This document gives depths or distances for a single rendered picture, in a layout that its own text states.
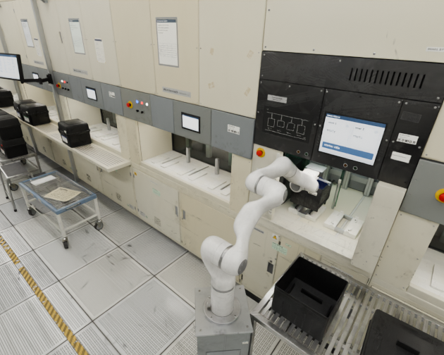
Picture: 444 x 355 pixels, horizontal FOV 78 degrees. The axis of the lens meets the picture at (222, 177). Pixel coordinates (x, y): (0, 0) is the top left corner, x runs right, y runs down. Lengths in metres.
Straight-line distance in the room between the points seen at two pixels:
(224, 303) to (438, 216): 1.08
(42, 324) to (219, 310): 1.64
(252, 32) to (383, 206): 1.16
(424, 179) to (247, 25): 1.20
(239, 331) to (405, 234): 0.96
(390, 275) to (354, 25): 1.30
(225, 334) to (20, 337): 1.71
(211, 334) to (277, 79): 1.37
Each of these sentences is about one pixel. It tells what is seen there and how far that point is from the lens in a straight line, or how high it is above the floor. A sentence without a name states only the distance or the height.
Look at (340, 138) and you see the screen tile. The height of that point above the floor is 1.57.
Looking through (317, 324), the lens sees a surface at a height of 0.86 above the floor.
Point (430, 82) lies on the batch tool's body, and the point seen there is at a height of 1.88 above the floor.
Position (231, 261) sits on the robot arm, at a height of 1.16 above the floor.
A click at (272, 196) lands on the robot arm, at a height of 1.36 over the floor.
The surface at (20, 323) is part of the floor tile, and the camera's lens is 2.84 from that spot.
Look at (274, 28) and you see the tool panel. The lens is 1.67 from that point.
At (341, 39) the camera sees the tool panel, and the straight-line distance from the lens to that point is 1.52.
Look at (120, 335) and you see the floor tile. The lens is 2.48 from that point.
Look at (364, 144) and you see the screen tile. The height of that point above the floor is 1.56.
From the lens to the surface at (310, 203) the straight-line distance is 1.99.
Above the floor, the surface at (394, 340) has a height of 0.86.
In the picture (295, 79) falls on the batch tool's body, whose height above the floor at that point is 1.82.
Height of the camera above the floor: 2.02
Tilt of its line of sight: 28 degrees down
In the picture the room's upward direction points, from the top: 2 degrees clockwise
